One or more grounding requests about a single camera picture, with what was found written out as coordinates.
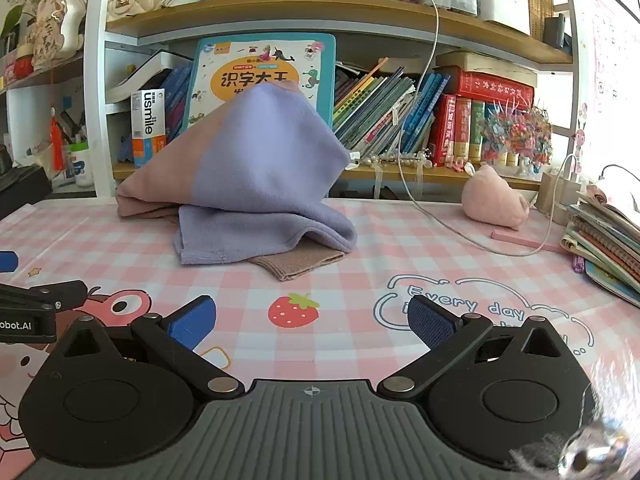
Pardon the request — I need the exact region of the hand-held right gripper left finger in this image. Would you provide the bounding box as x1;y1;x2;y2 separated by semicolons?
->
60;296;246;401

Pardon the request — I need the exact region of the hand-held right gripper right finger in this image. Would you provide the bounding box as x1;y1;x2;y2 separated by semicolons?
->
376;295;576;403

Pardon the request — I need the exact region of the purple and pink sweater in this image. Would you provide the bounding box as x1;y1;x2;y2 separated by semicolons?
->
116;82;357;282

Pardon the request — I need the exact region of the black case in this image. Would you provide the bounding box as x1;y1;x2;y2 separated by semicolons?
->
0;162;53;221

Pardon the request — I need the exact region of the pink pen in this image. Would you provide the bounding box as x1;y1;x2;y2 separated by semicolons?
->
491;230;566;253

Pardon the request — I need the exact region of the white tub with green lid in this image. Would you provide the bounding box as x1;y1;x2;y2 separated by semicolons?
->
67;142;96;191

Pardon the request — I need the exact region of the red tassel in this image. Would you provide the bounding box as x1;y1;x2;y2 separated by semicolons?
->
50;117;66;171

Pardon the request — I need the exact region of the pink plush toy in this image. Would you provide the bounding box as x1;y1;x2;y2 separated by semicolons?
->
461;162;531;231

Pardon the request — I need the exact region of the beige box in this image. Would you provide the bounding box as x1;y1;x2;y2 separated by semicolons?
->
537;170;581;226

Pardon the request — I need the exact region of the stack of notebooks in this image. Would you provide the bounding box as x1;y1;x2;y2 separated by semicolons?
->
560;182;640;308

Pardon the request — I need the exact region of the white and orange toothpaste box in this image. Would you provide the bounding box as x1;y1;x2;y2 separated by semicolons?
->
131;89;168;170

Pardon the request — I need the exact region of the colourful flower ornament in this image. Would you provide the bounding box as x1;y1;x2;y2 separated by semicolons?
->
472;100;553;173

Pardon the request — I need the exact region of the row of thin children's books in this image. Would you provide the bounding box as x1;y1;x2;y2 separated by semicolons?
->
332;62;451;158

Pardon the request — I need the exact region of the white and wood bookshelf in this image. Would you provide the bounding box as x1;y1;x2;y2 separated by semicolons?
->
0;0;581;206

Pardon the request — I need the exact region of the thick open white book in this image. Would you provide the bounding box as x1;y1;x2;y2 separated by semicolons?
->
106;50;193;103

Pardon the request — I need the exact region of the floral hanging ornament plaque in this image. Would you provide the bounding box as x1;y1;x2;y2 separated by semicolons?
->
27;0;88;68

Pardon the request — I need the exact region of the thick red dictionary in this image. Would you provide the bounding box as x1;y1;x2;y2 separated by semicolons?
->
452;67;536;111

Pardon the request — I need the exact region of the teal children's picture book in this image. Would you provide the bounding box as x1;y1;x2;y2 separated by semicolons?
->
181;33;337;133

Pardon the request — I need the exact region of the white storage box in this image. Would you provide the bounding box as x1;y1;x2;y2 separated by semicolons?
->
475;0;531;36

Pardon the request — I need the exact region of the pearl bead string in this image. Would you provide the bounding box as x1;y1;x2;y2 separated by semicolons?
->
350;149;436;171

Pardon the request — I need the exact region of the white charging cable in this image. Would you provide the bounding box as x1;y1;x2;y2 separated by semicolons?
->
394;0;581;258

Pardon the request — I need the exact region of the wall poster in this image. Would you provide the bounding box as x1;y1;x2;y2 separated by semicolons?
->
590;0;640;111

